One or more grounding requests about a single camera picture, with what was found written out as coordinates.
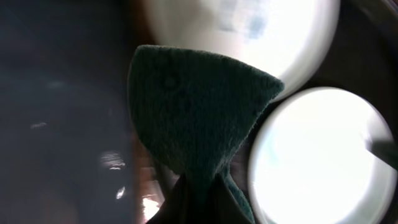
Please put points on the black rectangular tray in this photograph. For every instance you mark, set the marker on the black rectangular tray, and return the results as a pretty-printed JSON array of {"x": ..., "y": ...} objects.
[{"x": 65, "y": 135}]

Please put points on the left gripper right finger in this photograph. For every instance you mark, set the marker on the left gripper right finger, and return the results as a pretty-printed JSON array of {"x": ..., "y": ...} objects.
[{"x": 225, "y": 209}]

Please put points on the light blue plate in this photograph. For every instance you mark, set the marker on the light blue plate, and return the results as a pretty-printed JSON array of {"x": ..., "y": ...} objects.
[
  {"x": 311, "y": 162},
  {"x": 288, "y": 39}
]

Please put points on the black round tray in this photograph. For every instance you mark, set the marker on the black round tray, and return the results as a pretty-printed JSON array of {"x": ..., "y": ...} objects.
[{"x": 360, "y": 60}]

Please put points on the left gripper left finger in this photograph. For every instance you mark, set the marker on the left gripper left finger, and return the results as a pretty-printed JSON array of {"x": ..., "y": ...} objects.
[{"x": 174, "y": 209}]

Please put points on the green and yellow sponge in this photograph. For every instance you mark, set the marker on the green and yellow sponge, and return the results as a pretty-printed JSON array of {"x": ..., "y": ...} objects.
[{"x": 192, "y": 110}]

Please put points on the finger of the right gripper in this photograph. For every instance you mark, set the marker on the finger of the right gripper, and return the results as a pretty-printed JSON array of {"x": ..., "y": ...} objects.
[{"x": 385, "y": 150}]

